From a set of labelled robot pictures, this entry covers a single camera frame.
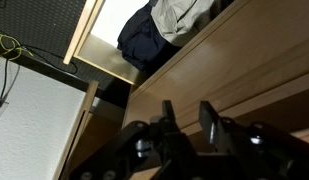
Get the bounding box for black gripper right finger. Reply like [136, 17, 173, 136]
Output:
[198, 100, 309, 180]

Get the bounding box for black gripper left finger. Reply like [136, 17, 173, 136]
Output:
[68, 99, 199, 180]

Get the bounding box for closed wooden drawer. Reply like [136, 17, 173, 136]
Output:
[122, 0, 309, 148]

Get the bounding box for navy blue cloth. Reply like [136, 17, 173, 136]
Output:
[116, 1, 182, 73]

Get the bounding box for beige cloth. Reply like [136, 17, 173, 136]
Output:
[150, 0, 216, 48]

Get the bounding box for white wall outlet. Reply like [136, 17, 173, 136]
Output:
[0, 98, 10, 121]

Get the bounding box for yellow cable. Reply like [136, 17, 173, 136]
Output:
[0, 32, 34, 62]

